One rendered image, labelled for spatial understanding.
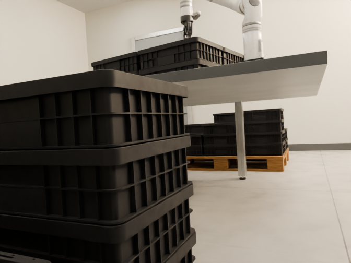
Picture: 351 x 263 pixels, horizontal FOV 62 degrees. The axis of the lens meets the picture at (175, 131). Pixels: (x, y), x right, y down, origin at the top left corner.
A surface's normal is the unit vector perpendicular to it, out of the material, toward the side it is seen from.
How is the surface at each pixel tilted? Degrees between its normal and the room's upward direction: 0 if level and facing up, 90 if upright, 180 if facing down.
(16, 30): 90
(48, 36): 90
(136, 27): 90
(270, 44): 90
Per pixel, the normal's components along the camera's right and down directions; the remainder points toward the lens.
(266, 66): -0.42, 0.05
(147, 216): 0.91, -0.04
